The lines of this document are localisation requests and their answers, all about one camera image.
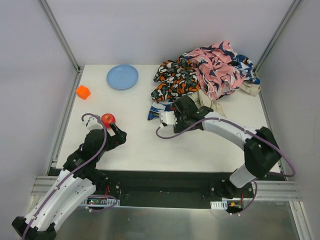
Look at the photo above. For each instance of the red apple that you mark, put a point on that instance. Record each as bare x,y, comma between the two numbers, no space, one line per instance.
108,119

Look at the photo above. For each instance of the pink patterned cloth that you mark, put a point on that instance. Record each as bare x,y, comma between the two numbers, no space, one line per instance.
216,68

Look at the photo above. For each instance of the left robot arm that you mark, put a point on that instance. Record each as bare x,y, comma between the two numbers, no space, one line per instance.
78,179

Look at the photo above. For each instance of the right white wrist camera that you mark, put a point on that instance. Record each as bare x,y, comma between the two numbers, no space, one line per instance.
168,118

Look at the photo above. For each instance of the aluminium frame post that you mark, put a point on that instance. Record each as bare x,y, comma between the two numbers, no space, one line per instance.
59,34
293,7

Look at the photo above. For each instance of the right white cable duct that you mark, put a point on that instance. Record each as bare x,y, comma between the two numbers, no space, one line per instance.
219,205

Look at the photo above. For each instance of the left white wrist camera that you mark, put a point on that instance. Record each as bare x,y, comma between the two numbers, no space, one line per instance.
92,124

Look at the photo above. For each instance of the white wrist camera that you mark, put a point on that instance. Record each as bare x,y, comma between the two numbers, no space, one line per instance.
168,118
92,124

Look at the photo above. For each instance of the orange black camouflage cloth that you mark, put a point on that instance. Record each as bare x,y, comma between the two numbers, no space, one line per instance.
175,79

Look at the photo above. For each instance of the white cable duct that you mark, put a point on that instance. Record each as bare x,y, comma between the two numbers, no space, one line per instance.
219,205
99,202

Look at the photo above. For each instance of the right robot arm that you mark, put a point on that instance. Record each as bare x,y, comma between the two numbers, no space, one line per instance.
261,151

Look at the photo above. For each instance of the left white cable duct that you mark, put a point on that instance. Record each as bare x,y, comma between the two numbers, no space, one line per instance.
99,202

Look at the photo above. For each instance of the blue white red cloth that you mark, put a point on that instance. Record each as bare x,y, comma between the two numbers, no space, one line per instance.
165,106

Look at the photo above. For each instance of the beige shorts black trim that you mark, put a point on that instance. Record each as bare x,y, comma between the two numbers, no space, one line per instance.
201,99

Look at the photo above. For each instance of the orange cube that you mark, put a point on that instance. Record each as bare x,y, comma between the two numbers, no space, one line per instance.
83,92

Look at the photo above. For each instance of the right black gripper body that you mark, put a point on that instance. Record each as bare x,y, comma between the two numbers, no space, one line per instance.
184,110

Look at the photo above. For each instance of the blue plate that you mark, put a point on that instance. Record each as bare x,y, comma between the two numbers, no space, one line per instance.
122,77

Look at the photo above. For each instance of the front aluminium rail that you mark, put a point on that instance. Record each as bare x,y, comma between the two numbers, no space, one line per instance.
286,191

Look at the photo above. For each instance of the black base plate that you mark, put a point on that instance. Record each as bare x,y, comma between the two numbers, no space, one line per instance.
186,190

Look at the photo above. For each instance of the right aluminium frame post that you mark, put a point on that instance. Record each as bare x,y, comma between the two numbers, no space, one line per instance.
293,7

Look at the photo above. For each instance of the left aluminium frame post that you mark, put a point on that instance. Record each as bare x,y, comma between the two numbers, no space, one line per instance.
59,34

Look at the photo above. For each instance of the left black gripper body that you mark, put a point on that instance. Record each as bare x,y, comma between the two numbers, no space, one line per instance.
116,135

